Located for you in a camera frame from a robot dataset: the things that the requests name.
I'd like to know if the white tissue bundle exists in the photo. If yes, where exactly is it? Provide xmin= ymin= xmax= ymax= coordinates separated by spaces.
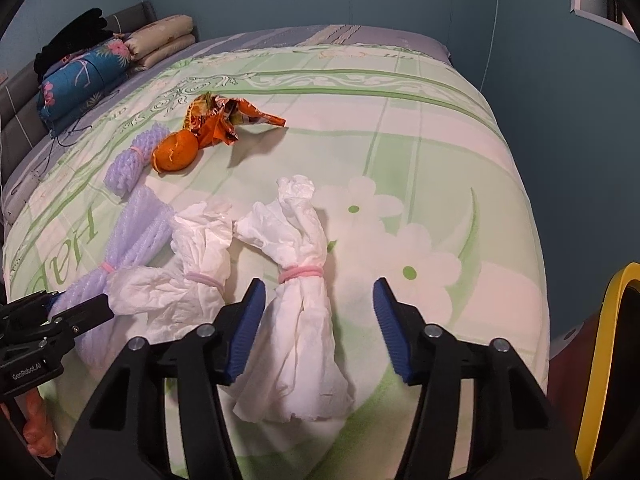
xmin=231 ymin=174 xmax=352 ymax=422
xmin=107 ymin=200 xmax=233 ymax=344

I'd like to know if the orange mandarin peel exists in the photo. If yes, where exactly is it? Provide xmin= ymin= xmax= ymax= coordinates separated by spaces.
xmin=151 ymin=129 xmax=200 ymax=174

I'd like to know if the black clothing pile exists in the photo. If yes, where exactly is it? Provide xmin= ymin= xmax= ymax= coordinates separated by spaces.
xmin=34 ymin=8 xmax=113 ymax=82

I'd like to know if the grey padded headboard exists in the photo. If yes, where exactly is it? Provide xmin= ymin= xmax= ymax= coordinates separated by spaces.
xmin=1 ymin=1 xmax=156 ymax=183

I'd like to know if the green floral quilt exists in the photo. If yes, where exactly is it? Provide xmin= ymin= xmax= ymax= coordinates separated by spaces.
xmin=4 ymin=44 xmax=549 ymax=479

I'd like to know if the person left hand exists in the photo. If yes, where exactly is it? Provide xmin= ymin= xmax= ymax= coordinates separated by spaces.
xmin=22 ymin=388 xmax=58 ymax=458

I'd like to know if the orange snack wrapper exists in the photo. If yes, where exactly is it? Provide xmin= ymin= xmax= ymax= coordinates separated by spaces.
xmin=182 ymin=92 xmax=285 ymax=148

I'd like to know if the black cable on bed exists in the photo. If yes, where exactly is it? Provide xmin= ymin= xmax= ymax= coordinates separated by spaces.
xmin=8 ymin=84 xmax=126 ymax=196

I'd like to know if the short purple foam net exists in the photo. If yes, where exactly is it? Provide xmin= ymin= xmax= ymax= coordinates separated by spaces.
xmin=103 ymin=122 xmax=169 ymax=198

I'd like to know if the beige folded blanket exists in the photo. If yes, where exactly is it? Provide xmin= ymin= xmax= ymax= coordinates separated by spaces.
xmin=125 ymin=14 xmax=196 ymax=72

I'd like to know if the window with dark frame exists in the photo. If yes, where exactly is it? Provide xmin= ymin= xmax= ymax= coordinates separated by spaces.
xmin=570 ymin=0 xmax=639 ymax=42

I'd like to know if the yellow rimmed trash bin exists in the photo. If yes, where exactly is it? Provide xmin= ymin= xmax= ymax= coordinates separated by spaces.
xmin=548 ymin=262 xmax=640 ymax=479

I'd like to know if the blue floral folded blanket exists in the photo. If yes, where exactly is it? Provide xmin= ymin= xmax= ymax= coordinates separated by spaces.
xmin=37 ymin=37 xmax=131 ymax=138

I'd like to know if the long purple foam net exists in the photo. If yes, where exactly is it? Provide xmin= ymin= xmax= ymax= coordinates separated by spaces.
xmin=50 ymin=184 xmax=174 ymax=370

